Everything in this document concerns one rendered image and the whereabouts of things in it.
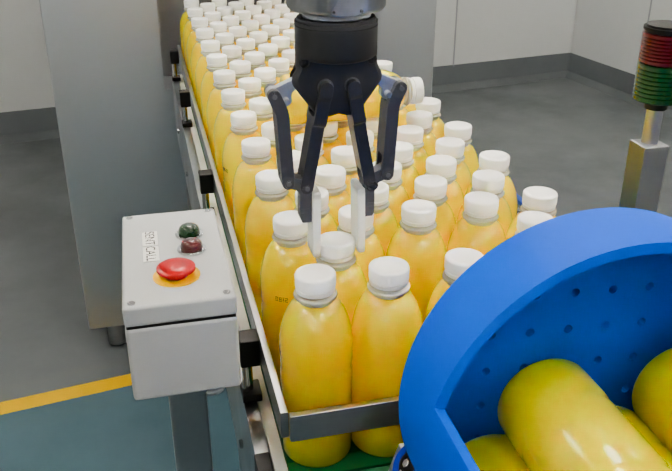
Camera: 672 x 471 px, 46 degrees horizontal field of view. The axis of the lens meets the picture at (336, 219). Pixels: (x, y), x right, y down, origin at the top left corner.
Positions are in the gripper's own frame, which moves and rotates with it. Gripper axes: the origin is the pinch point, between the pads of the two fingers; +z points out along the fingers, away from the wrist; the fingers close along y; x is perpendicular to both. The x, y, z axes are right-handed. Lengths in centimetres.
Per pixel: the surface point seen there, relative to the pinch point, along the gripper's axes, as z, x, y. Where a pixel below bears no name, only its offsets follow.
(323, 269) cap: 2.2, -5.9, -2.6
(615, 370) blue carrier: 3.3, -25.4, 16.3
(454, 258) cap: 2.2, -6.8, 10.1
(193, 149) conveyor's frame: 23, 88, -9
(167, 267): 1.6, -3.4, -16.9
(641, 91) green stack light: -4.7, 19.1, 45.7
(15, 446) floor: 113, 114, -61
